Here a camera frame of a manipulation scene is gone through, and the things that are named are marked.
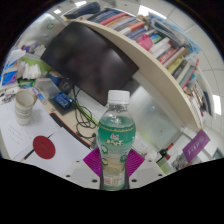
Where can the black computer monitor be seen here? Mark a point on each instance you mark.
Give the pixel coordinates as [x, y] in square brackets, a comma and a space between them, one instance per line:
[90, 61]

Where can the white napkin stack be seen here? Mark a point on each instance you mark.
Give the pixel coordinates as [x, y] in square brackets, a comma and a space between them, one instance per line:
[30, 70]

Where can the small blue box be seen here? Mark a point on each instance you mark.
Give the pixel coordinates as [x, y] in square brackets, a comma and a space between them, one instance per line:
[63, 100]

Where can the blue tissue box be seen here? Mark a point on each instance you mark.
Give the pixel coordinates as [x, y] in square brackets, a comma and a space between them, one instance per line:
[9, 75]

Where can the green-labelled clear drink bottle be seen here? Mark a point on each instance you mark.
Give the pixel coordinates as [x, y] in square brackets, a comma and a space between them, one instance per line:
[116, 143]

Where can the clear plastic container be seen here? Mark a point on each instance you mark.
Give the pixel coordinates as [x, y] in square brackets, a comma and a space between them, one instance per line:
[47, 88]

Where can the white paper cup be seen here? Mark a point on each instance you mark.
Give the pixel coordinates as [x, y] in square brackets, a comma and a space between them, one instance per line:
[24, 108]

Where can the purple pennant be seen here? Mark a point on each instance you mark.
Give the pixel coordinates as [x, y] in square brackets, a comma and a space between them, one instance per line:
[196, 146]

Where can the white paper sheet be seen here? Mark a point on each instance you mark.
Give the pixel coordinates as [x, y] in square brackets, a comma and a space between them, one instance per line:
[63, 146]

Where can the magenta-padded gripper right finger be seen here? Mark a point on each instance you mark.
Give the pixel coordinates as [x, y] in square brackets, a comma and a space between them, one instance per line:
[135, 163]

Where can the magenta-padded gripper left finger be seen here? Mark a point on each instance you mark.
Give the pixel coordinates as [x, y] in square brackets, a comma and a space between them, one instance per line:
[92, 163]

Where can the flat round red coaster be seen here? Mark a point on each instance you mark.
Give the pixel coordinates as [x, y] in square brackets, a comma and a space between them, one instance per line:
[44, 147]

